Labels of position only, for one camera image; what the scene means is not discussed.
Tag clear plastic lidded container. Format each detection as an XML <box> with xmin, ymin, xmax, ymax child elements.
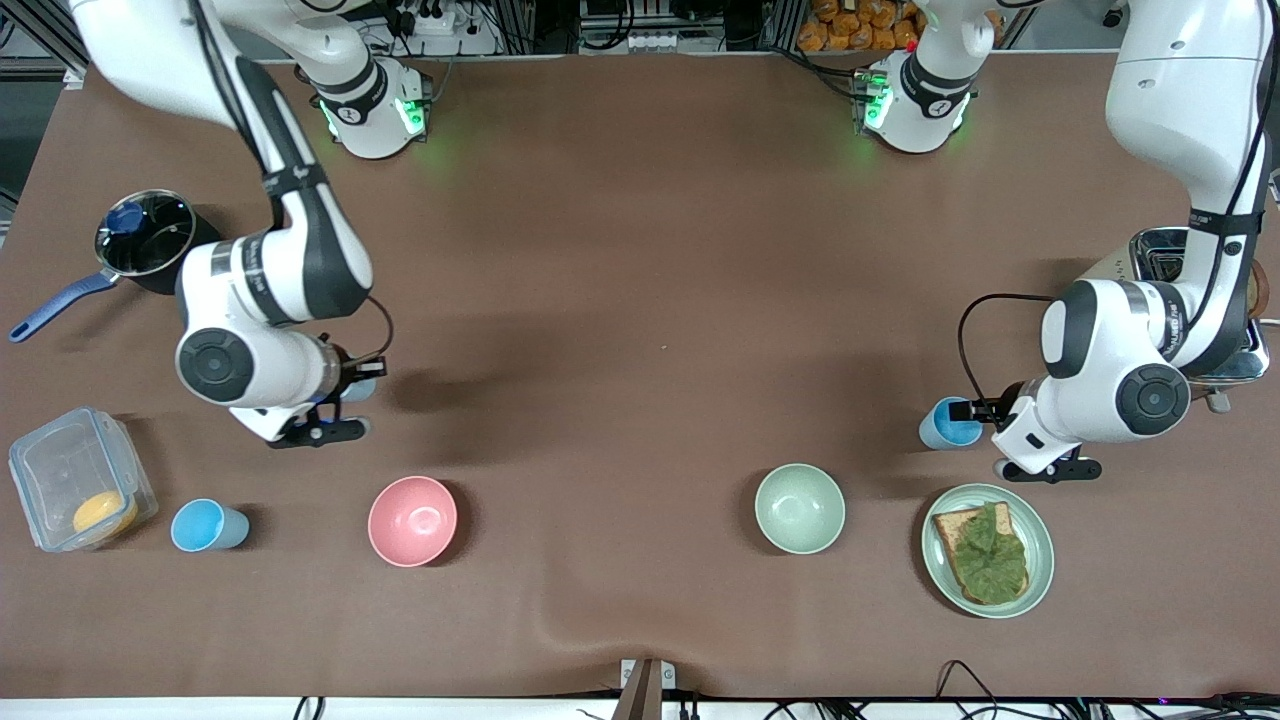
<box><xmin>8</xmin><ymin>406</ymin><xmax>159</xmax><ymax>553</ymax></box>

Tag cream and chrome toaster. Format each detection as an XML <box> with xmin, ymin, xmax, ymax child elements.
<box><xmin>1090</xmin><ymin>228</ymin><xmax>1273</xmax><ymax>414</ymax></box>

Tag white power strip with plugs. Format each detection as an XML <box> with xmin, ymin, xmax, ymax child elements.
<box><xmin>385</xmin><ymin>0</ymin><xmax>458</xmax><ymax>37</ymax></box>

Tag toast slice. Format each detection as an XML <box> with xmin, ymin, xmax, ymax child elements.
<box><xmin>932</xmin><ymin>502</ymin><xmax>1031</xmax><ymax>606</ymax></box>

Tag pale green bowl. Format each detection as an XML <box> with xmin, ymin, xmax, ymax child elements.
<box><xmin>754</xmin><ymin>462</ymin><xmax>847</xmax><ymax>556</ymax></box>

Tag yellow orange round food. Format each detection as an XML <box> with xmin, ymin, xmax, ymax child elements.
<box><xmin>72</xmin><ymin>490</ymin><xmax>139</xmax><ymax>536</ymax></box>

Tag metal table clamp bracket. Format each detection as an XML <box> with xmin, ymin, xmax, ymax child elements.
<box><xmin>612</xmin><ymin>657</ymin><xmax>677</xmax><ymax>720</ymax></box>

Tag pale green plate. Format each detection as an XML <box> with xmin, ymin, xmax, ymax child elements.
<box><xmin>921</xmin><ymin>483</ymin><xmax>1055</xmax><ymax>619</ymax></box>

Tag pink bowl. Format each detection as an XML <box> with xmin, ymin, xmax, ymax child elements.
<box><xmin>367</xmin><ymin>475</ymin><xmax>459</xmax><ymax>568</ymax></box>

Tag black looped floor cable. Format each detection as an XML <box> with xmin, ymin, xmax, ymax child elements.
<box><xmin>934</xmin><ymin>659</ymin><xmax>1003</xmax><ymax>707</ymax></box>

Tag steel pot with blue handle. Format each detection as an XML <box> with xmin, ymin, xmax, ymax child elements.
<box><xmin>10</xmin><ymin>190</ymin><xmax>223</xmax><ymax>344</ymax></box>

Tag pile of orange buns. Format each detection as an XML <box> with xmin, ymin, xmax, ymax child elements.
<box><xmin>797</xmin><ymin>0</ymin><xmax>1005</xmax><ymax>54</ymax></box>

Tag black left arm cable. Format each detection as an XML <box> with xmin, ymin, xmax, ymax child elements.
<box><xmin>957</xmin><ymin>292</ymin><xmax>1057</xmax><ymax>403</ymax></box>

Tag green lettuce leaf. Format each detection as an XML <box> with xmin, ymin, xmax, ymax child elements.
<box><xmin>950</xmin><ymin>503</ymin><xmax>1029</xmax><ymax>604</ymax></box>

